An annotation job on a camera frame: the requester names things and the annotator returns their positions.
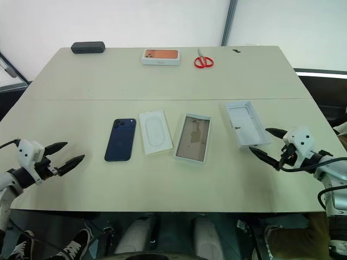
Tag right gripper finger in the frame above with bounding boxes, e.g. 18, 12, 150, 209
249, 146, 282, 171
265, 127, 288, 140

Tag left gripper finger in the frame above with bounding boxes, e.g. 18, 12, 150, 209
44, 141, 68, 157
57, 154, 86, 177

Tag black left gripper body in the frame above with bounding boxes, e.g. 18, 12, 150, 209
33, 150, 59, 181

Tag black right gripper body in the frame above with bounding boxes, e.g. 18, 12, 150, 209
279, 144, 298, 170

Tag dark blue smartphone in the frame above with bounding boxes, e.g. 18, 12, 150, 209
104, 118, 137, 163

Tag white box lid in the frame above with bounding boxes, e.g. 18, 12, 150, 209
225, 100, 272, 150

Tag white phone box base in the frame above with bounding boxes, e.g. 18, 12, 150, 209
173, 113, 212, 164

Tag closed orange-print phone box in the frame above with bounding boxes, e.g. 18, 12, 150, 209
140, 48, 182, 66

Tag dark cabinet with white strip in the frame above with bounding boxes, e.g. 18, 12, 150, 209
293, 67, 347, 123

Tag black and white sneaker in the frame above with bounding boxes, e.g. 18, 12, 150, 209
7, 229, 36, 260
52, 226, 92, 260

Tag brown trouser leg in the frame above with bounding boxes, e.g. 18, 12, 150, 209
266, 213, 332, 260

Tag white cardboard insert tray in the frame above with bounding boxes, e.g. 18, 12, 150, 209
139, 109, 174, 156

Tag white left robot leg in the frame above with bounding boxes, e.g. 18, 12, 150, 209
114, 213, 161, 256

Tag black oblong case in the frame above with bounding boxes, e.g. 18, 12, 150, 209
70, 41, 106, 55

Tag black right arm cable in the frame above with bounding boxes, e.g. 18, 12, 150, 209
280, 156, 347, 211

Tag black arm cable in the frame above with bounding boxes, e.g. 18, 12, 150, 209
280, 156, 347, 211
0, 139, 21, 150

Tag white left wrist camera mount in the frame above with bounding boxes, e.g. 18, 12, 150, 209
17, 139, 46, 185

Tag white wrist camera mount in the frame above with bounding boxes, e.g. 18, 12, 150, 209
17, 139, 46, 185
282, 125, 317, 174

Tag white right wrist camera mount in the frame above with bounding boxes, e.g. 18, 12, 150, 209
282, 125, 317, 174

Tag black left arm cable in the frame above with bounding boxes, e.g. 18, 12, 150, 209
0, 139, 21, 150

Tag dark metal door frame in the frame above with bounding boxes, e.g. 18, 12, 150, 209
0, 50, 31, 90

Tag red-handled scissors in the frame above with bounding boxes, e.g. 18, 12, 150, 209
193, 48, 215, 69

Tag grey metal post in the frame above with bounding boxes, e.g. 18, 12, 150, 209
220, 0, 240, 47

